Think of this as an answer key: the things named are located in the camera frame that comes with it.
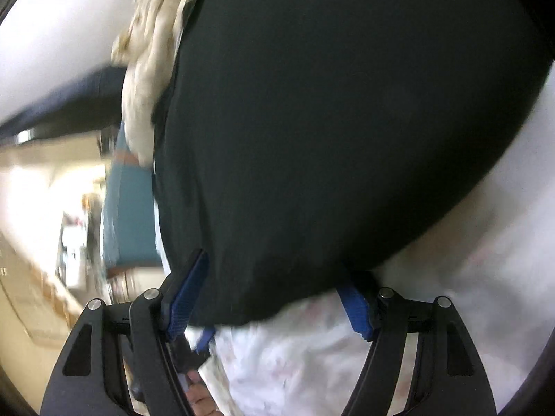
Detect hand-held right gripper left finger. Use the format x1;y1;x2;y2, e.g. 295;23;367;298
41;249;210;416

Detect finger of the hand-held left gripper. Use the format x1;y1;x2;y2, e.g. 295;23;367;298
173;326;216;373

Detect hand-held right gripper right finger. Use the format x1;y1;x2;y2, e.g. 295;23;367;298
336;271;497;416

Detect black pants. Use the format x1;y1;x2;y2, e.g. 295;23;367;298
152;0;551;328

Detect person's left hand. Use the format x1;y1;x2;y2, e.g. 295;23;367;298
184;370;220;416

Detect white floral bed sheet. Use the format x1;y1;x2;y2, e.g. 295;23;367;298
208;91;555;416

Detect cream quilted duvet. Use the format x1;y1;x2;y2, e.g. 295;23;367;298
110;0;213;167

